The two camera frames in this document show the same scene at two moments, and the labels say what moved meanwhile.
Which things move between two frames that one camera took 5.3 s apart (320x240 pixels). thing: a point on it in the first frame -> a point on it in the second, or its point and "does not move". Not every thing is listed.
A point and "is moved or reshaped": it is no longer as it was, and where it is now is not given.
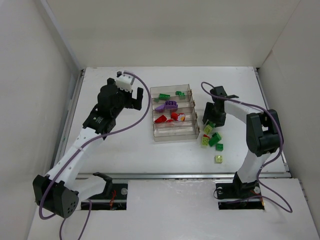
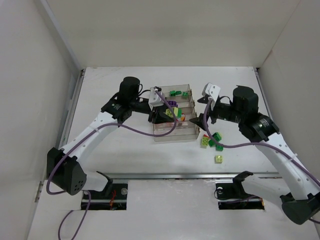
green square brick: (219, 147) does not move
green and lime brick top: (209, 127) is moved or reshaped
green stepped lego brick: (164, 96) is moved or reshaped
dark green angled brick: (216, 138) does not move
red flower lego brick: (181, 117) does not move
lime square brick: (218, 159) does not move
